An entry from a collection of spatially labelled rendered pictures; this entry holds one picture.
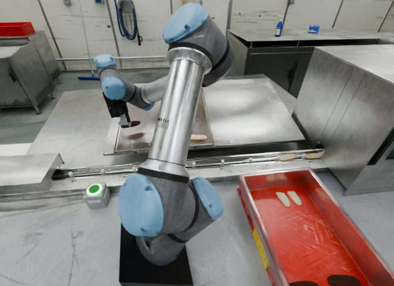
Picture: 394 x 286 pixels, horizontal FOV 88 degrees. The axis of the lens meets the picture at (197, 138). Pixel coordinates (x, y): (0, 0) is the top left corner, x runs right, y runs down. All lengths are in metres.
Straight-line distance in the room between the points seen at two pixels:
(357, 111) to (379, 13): 5.19
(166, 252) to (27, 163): 0.78
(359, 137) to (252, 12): 3.94
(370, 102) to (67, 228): 1.21
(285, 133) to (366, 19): 4.95
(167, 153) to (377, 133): 0.75
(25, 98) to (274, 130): 3.20
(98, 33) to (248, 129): 3.92
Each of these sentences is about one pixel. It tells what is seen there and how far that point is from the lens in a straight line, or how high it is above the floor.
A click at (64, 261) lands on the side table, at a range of 0.90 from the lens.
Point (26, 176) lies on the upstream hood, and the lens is 1.10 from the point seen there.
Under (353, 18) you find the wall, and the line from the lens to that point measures 5.79.
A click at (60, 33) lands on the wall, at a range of 4.89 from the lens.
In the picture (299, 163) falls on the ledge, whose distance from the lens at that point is 1.10.
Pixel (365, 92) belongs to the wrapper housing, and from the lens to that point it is 0.99.
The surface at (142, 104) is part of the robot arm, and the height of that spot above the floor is 1.16.
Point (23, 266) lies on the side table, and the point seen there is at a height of 0.82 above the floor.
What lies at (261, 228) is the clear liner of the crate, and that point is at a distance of 0.75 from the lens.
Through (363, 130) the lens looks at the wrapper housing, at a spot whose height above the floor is 1.12.
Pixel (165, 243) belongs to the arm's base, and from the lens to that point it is 0.59.
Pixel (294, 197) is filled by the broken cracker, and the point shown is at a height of 0.83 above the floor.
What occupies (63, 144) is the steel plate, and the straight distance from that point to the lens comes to 1.37.
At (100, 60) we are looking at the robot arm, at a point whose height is 1.32.
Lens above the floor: 1.56
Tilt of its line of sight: 38 degrees down
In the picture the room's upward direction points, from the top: straight up
